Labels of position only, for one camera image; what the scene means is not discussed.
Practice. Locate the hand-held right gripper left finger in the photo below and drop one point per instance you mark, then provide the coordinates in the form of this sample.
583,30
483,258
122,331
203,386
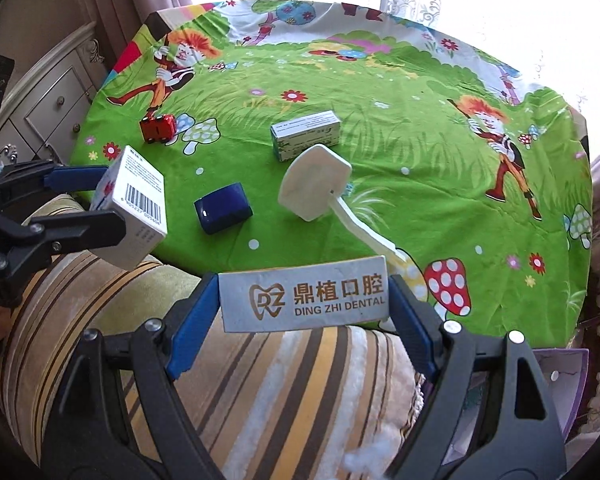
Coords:
195,320

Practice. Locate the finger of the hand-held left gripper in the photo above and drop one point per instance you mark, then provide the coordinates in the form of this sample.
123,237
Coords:
70,227
80,177

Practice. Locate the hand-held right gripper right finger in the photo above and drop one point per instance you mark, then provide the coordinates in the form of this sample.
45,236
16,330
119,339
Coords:
415,322

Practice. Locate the white barcode box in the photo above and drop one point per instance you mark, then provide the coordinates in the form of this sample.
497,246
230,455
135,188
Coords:
140,210

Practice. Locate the white box with orange logo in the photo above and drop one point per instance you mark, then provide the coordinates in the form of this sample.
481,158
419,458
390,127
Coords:
305,317

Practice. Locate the purple cardboard storage box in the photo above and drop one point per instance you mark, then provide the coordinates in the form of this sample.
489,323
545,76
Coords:
562,392

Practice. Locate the white nightstand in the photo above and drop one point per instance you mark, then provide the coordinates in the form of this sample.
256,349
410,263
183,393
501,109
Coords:
55,105

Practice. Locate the red toy car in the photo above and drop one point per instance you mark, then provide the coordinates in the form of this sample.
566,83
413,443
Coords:
157,129

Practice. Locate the striped pillow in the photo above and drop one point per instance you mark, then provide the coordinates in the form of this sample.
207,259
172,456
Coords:
260,385

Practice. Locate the dark blue box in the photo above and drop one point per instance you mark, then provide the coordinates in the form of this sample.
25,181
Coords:
222,209

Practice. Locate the cartoon printed green bed sheet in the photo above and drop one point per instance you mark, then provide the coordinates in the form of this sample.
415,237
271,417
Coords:
380,200

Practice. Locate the white paddle-shaped foam piece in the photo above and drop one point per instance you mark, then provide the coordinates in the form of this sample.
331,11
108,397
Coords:
315,180

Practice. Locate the green and white box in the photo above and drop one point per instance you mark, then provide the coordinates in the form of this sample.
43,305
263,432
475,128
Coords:
305,135

